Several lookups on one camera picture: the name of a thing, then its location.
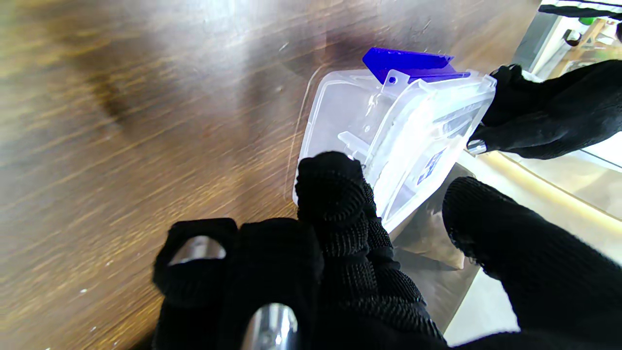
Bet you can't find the clear container with blue clips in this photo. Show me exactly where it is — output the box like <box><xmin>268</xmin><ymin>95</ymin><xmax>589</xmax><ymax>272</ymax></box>
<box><xmin>292</xmin><ymin>47</ymin><xmax>474</xmax><ymax>207</ymax></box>

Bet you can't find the clear lid with blue label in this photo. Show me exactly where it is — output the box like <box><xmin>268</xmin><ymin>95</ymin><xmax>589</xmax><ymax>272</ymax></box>
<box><xmin>367</xmin><ymin>73</ymin><xmax>497</xmax><ymax>234</ymax></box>

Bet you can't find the brown leather cushion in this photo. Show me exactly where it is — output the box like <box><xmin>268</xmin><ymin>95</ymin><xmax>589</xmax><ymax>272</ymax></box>
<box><xmin>401</xmin><ymin>192</ymin><xmax>467</xmax><ymax>270</ymax></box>

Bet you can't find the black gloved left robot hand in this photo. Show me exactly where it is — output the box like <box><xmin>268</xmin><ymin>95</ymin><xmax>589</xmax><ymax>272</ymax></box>
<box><xmin>466</xmin><ymin>59</ymin><xmax>622</xmax><ymax>160</ymax></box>

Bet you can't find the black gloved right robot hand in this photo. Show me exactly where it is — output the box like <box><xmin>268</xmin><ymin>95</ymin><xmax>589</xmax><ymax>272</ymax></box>
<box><xmin>152</xmin><ymin>151</ymin><xmax>622</xmax><ymax>350</ymax></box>

